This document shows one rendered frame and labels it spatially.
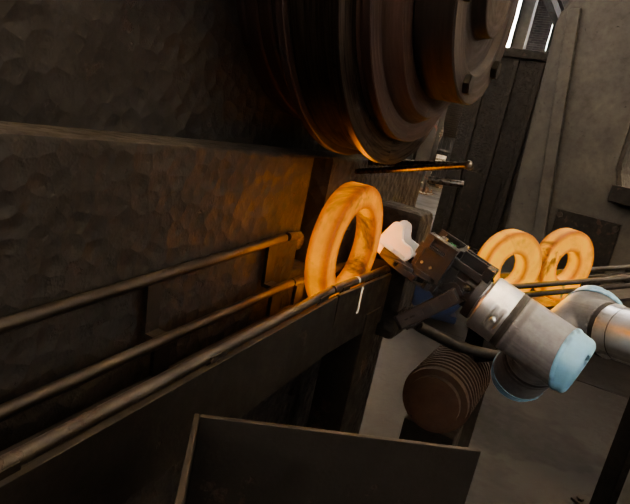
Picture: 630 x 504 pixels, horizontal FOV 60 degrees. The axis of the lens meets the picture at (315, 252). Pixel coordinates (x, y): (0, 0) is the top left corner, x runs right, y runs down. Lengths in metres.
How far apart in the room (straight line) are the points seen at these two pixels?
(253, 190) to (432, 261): 0.32
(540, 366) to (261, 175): 0.47
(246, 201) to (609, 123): 2.89
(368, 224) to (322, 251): 0.15
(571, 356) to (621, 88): 2.69
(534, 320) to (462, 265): 0.13
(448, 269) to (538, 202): 2.61
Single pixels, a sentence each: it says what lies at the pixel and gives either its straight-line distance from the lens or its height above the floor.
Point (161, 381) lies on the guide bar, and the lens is 0.49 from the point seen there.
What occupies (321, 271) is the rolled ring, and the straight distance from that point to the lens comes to 0.71.
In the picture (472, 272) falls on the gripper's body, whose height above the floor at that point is 0.75.
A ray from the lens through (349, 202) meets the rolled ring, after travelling 0.72.
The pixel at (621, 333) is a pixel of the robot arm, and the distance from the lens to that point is 0.94.
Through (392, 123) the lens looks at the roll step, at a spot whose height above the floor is 0.93.
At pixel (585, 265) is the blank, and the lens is 1.33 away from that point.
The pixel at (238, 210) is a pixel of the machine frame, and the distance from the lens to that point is 0.65.
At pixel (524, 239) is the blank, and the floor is 0.77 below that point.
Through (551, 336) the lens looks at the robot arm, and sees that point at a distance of 0.83.
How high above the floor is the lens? 0.93
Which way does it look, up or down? 14 degrees down
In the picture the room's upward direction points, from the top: 12 degrees clockwise
